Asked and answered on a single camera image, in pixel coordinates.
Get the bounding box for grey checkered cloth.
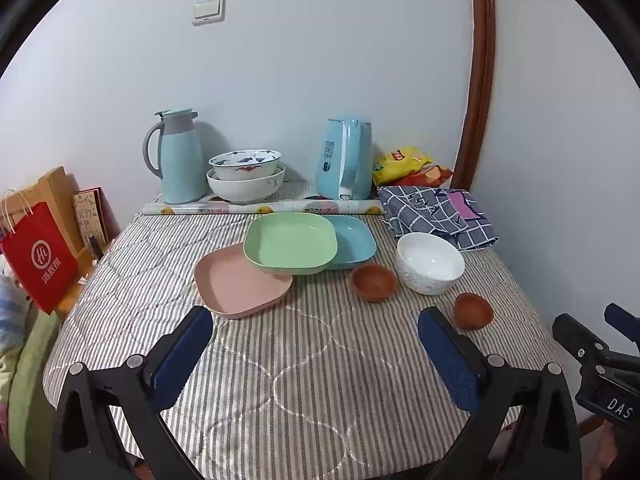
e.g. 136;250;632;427
377;185;501;252

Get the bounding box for green blanket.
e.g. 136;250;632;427
7;305;63;461

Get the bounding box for red snack bag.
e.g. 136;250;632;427
395;165;453;188

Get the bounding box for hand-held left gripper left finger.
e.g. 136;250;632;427
48;305;215;480

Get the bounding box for yellow snack bag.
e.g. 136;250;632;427
372;146;433;186

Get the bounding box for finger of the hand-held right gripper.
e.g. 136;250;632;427
552;313;610;373
603;303;640;346

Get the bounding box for white light switch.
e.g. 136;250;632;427
193;0;226;26

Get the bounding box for white ceramic bowl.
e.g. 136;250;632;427
396;232;466;296

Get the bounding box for pink square plate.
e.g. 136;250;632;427
194;244;294;319

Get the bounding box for small brown wooden bowl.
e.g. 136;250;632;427
454;292;494;331
350;264;398;303

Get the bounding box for blue square plate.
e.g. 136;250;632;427
324;215;378;271

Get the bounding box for blue and red patterned bowl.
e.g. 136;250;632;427
208;149;282;181

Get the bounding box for green square plate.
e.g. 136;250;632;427
243;212;337;276

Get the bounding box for brown wooden door frame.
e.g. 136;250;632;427
452;0;497;192

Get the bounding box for red paper bag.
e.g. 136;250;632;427
0;190;81;316

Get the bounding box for stacked patterned white bowls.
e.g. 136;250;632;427
206;162;286;204

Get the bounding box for fruit print table mat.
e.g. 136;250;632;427
141;180;386;217

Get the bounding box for light blue electric kettle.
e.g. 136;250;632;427
315;116;373;201

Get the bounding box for wooden stool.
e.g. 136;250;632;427
52;240;118;322

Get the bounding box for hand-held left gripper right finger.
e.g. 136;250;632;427
417;306;583;480

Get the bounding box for striped quilted blanket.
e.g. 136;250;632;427
42;200;581;480

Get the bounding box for light blue thermos jug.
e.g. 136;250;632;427
143;108;210;205

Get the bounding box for brown patterned book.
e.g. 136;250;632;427
72;187;110;248

